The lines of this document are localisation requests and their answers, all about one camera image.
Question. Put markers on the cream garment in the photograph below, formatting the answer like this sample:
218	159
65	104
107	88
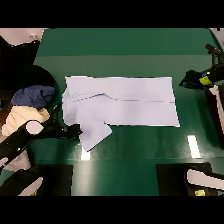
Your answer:
20	116

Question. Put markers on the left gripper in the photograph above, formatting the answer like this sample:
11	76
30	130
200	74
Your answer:
68	130

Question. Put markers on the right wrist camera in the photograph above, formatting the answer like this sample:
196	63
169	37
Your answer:
215	53

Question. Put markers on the dark blue garment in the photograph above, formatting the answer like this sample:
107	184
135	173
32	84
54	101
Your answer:
33	96

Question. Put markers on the lavender shirt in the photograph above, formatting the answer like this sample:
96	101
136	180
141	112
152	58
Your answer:
126	100

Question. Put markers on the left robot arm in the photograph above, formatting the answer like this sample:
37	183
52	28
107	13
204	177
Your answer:
20	138

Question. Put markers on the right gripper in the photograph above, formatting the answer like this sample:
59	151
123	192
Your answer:
195	80

